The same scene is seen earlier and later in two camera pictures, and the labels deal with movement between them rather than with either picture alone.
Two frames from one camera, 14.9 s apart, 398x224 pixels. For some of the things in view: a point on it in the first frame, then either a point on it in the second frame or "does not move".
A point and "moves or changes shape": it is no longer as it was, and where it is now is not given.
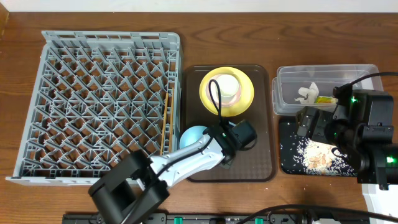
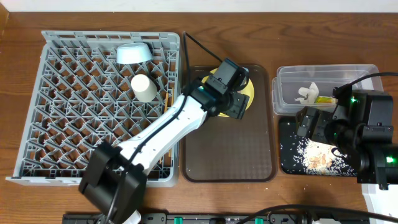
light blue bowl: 190,135 to 131,53
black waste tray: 301,155 does not move
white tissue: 310,94 does not move
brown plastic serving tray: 216,93 does not move
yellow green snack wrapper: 325,99 does not move
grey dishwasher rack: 96,96 does not move
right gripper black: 310,125 does not move
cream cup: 229,85 moves or changes shape
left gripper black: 226,154 to 240,106
